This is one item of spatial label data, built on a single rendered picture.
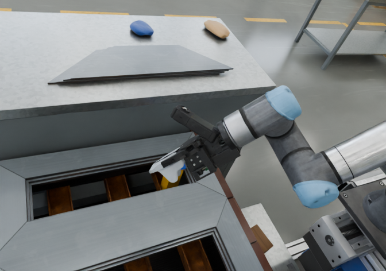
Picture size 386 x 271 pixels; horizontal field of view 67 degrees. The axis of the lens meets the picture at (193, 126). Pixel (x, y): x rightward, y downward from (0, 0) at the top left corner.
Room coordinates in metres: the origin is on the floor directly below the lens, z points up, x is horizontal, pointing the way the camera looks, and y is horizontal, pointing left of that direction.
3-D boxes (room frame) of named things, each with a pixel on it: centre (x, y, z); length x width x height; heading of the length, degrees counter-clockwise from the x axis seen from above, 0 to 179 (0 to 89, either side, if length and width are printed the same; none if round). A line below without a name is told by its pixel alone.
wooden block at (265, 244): (0.58, -0.39, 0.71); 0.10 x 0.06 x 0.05; 47
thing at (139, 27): (1.22, 0.37, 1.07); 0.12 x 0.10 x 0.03; 52
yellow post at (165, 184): (0.68, 0.02, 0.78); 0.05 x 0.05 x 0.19; 36
